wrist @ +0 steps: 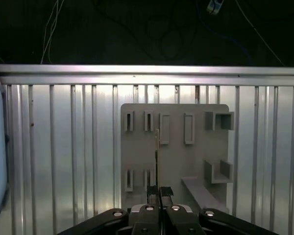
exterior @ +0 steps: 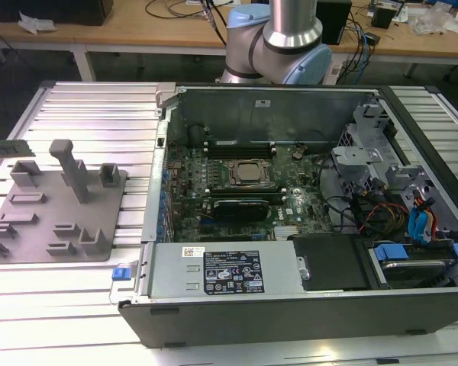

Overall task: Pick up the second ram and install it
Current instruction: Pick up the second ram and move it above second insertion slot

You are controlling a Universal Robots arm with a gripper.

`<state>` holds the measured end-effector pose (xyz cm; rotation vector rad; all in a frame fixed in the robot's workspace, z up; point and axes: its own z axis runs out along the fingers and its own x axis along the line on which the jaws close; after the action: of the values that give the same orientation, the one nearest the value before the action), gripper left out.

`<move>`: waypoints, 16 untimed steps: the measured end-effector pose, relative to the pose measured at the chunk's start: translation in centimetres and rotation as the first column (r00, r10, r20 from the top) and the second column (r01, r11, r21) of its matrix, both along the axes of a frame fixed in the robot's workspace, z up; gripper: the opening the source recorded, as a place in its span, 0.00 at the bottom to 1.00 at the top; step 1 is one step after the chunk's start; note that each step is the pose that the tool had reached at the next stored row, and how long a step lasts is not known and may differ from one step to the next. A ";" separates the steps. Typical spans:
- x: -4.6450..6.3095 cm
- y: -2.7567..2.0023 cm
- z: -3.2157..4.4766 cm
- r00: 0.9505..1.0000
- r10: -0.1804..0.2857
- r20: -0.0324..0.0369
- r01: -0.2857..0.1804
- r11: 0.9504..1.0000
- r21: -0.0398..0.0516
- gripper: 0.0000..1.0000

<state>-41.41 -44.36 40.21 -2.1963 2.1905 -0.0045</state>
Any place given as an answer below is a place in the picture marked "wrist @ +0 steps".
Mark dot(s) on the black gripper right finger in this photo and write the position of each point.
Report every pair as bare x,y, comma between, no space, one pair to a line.
178,220

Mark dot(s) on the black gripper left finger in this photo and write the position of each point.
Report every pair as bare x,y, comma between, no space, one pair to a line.
147,220

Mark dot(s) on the grey parts rack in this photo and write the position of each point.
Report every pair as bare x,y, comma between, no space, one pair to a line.
176,156

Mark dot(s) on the white power strip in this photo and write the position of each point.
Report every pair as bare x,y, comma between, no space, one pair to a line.
214,5

